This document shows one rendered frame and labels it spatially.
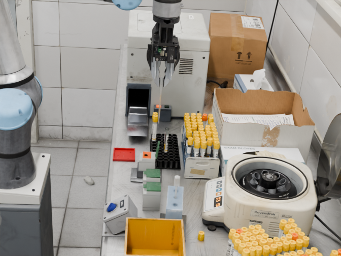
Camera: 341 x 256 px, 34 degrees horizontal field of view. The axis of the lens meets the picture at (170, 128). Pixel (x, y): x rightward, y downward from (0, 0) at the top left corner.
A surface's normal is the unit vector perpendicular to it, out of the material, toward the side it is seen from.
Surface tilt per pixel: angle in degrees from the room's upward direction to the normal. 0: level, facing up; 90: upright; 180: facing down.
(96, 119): 90
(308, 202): 0
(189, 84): 90
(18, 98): 9
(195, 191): 0
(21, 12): 90
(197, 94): 90
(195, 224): 0
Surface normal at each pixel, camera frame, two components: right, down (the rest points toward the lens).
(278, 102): 0.04, 0.46
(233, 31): 0.02, -0.87
